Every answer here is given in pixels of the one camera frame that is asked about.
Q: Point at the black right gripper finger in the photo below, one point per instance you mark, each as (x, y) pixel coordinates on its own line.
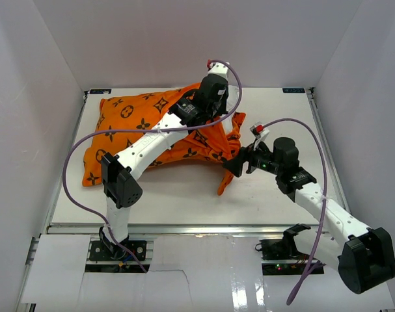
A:
(248, 152)
(235, 165)

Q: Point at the orange black patterned pillowcase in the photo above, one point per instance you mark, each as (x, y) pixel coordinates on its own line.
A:
(122, 119)

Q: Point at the left table corner label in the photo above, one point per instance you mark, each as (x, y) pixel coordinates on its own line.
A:
(100, 91)

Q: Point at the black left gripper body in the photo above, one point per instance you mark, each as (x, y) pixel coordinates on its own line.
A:
(218, 108)

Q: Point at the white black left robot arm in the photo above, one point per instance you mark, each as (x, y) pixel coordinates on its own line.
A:
(197, 121)

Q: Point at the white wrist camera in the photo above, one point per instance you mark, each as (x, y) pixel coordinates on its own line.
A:
(218, 68)
(260, 133)

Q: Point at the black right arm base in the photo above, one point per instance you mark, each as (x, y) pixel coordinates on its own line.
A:
(278, 248)

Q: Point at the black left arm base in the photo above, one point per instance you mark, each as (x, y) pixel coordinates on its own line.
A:
(99, 252)

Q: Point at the white pillow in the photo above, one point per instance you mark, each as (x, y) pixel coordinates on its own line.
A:
(232, 99)

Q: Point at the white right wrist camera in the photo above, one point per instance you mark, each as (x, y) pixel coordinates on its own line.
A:
(260, 133)

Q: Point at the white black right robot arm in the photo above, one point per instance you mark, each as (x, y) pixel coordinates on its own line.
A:
(363, 256)

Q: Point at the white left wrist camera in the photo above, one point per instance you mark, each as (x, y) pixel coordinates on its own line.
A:
(218, 68)

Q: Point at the aluminium table edge rail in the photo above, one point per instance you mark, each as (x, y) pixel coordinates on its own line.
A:
(178, 229)

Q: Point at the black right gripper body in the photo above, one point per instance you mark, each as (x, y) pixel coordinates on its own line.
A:
(264, 160)

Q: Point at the table corner label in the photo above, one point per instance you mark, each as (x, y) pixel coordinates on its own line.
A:
(293, 90)
(100, 91)

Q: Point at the right table corner label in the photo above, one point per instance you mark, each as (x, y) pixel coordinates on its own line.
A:
(293, 90)

